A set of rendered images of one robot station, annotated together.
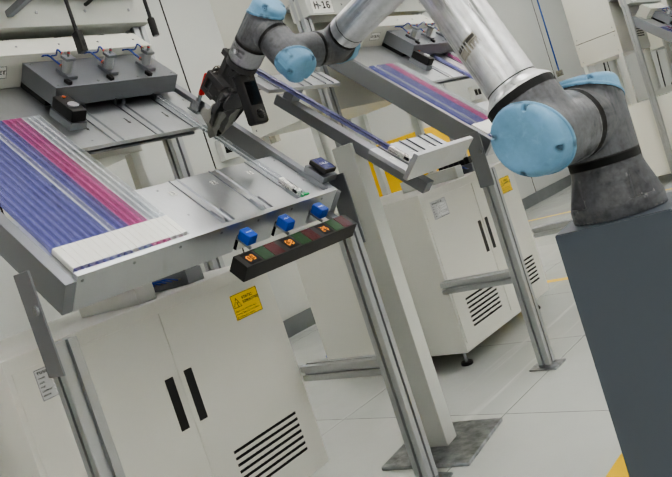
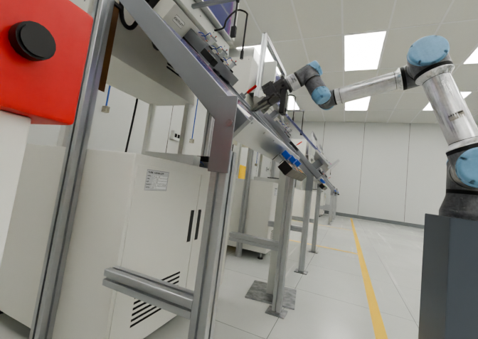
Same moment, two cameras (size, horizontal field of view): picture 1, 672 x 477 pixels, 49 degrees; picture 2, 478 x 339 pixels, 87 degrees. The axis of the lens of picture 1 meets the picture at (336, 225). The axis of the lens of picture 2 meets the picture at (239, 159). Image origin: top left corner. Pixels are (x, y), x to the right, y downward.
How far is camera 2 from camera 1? 0.86 m
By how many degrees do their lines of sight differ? 20
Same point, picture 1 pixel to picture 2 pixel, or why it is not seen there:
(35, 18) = (198, 18)
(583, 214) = (461, 212)
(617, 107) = not seen: outside the picture
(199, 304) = not seen: hidden behind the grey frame
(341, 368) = (255, 240)
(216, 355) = not seen: hidden behind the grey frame
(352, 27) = (348, 94)
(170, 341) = (200, 191)
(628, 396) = (459, 309)
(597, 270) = (466, 241)
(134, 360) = (186, 192)
